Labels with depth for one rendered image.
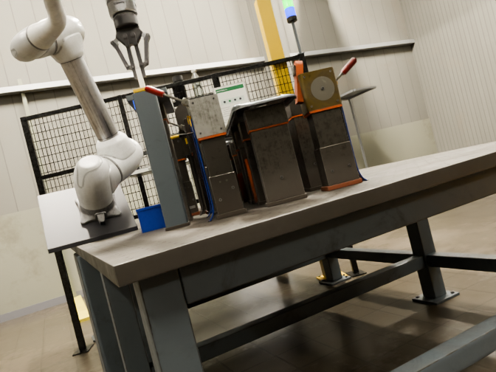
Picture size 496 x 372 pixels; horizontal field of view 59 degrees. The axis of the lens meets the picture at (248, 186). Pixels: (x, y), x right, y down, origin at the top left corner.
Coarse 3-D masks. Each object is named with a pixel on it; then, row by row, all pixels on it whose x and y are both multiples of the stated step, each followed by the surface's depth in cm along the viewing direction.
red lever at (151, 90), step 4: (148, 88) 129; (152, 88) 129; (148, 92) 130; (152, 92) 130; (156, 92) 129; (160, 92) 130; (164, 92) 130; (160, 96) 130; (164, 96) 131; (168, 96) 130; (172, 96) 130; (180, 100) 130; (184, 100) 130; (184, 104) 130
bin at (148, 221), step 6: (156, 204) 162; (138, 210) 161; (144, 210) 162; (150, 210) 162; (156, 210) 162; (138, 216) 162; (144, 216) 162; (150, 216) 162; (156, 216) 162; (162, 216) 162; (144, 222) 162; (150, 222) 162; (156, 222) 162; (162, 222) 162; (144, 228) 161; (150, 228) 162; (156, 228) 162
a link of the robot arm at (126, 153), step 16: (64, 32) 179; (80, 32) 186; (64, 48) 180; (80, 48) 186; (64, 64) 186; (80, 64) 188; (80, 80) 189; (80, 96) 192; (96, 96) 195; (96, 112) 196; (96, 128) 200; (112, 128) 202; (96, 144) 206; (112, 144) 201; (128, 144) 207; (112, 160) 201; (128, 160) 207
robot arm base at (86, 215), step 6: (78, 204) 206; (114, 204) 207; (84, 210) 199; (90, 210) 198; (96, 210) 199; (102, 210) 200; (108, 210) 203; (114, 210) 204; (84, 216) 200; (90, 216) 200; (96, 216) 200; (102, 216) 199; (108, 216) 203; (114, 216) 204; (84, 222) 198; (90, 222) 200; (102, 222) 200
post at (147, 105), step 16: (144, 96) 136; (144, 112) 136; (160, 112) 139; (144, 128) 136; (160, 128) 137; (160, 144) 137; (160, 160) 137; (160, 176) 136; (176, 176) 139; (160, 192) 136; (176, 192) 137; (176, 208) 137; (176, 224) 137
